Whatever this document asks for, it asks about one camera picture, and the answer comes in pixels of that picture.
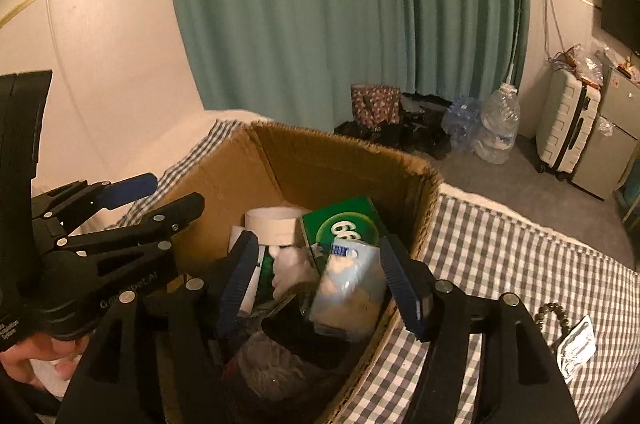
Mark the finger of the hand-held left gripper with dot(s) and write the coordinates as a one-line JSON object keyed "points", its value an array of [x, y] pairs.
{"points": [[130, 189], [165, 216]]}

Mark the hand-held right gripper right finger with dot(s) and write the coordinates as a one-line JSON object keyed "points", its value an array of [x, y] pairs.
{"points": [[402, 289]]}

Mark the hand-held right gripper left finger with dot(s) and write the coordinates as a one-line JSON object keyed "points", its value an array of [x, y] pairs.
{"points": [[240, 284]]}

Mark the white tape roll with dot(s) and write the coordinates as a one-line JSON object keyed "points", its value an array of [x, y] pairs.
{"points": [[272, 224]]}

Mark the black plastic container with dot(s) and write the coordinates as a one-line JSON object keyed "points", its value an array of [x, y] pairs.
{"points": [[300, 339]]}

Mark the brown cardboard box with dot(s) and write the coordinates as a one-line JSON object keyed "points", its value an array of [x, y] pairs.
{"points": [[240, 184]]}

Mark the green medicine box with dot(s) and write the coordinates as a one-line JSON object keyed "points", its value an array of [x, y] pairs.
{"points": [[350, 219]]}

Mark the person's left hand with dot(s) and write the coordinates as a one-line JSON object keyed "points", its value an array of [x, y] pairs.
{"points": [[17, 356]]}

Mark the white bed cover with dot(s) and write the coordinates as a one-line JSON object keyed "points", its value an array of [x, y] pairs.
{"points": [[170, 154]]}

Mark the white tissue in hand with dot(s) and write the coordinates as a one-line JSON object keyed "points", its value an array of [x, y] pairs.
{"points": [[47, 376]]}

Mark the green checkered cloth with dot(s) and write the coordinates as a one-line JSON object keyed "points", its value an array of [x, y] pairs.
{"points": [[475, 244]]}

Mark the pack of water bottles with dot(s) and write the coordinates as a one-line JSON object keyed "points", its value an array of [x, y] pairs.
{"points": [[462, 121]]}

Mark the white crumpled packet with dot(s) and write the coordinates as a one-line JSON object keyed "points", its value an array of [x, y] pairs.
{"points": [[577, 346]]}

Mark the large clear water jug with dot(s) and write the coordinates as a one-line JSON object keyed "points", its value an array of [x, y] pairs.
{"points": [[497, 129]]}

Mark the brown patterned bag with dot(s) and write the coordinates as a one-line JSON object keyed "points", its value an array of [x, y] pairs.
{"points": [[375, 104]]}

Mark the white suitcase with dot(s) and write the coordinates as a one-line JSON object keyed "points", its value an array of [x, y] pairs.
{"points": [[562, 124]]}

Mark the wide green curtain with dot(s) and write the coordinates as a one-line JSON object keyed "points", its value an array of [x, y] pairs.
{"points": [[280, 14]]}

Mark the grey small fridge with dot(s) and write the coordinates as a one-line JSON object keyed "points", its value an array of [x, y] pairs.
{"points": [[605, 144]]}

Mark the white pole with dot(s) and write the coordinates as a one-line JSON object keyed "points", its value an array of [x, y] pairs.
{"points": [[515, 49]]}

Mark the clear plastic bag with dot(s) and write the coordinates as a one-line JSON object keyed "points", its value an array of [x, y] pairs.
{"points": [[582, 64]]}

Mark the narrow green curtain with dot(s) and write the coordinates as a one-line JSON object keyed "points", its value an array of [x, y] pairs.
{"points": [[460, 4]]}

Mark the black wall television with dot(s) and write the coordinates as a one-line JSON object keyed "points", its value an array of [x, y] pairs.
{"points": [[622, 14]]}

